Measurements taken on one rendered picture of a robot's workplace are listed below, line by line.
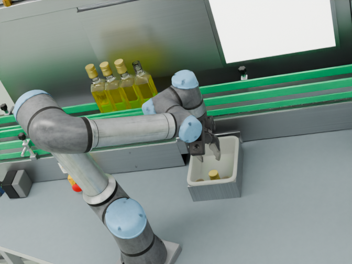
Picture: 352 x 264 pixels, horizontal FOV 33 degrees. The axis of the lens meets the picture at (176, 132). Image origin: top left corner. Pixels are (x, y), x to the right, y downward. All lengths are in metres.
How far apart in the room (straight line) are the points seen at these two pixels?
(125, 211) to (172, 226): 0.30
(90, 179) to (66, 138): 0.29
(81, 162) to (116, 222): 0.21
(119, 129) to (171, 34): 0.69
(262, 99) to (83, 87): 0.76
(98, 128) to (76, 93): 0.94
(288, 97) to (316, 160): 0.24
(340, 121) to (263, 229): 0.50
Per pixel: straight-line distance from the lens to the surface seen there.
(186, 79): 1.79
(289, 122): 2.16
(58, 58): 2.39
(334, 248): 1.86
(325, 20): 2.12
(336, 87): 2.09
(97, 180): 1.79
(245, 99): 2.11
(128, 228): 1.75
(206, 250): 1.93
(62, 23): 2.28
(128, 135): 1.59
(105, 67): 2.14
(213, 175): 2.05
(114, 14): 2.17
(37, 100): 1.60
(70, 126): 1.51
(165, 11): 2.12
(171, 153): 2.17
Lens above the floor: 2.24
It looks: 39 degrees down
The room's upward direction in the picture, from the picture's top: 21 degrees counter-clockwise
